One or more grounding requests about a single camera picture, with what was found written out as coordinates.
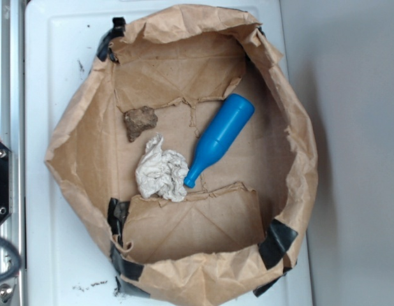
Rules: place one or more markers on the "brown rock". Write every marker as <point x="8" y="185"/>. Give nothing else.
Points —
<point x="139" y="120"/>

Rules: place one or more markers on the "brown paper bag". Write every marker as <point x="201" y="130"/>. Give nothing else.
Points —
<point x="242" y="226"/>

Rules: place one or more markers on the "crumpled white paper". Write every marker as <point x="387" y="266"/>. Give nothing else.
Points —
<point x="161" y="172"/>

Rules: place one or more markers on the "blue plastic bottle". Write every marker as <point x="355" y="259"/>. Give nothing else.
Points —
<point x="219" y="135"/>

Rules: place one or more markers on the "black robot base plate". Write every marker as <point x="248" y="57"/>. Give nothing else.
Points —
<point x="5" y="183"/>

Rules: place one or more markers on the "aluminium frame rail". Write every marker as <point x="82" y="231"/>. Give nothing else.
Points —
<point x="12" y="228"/>

